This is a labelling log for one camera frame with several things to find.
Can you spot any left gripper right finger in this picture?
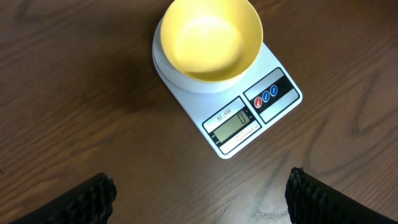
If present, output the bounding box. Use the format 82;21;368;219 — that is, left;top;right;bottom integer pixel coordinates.
285;167;397;224

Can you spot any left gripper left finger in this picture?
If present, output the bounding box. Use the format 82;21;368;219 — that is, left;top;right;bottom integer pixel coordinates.
11;172;117;224

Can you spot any white digital kitchen scale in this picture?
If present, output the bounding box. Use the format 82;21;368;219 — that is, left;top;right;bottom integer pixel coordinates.
152;27;303;159

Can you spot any yellow plastic bowl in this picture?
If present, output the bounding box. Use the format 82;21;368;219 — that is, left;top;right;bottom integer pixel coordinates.
160;0;264;83

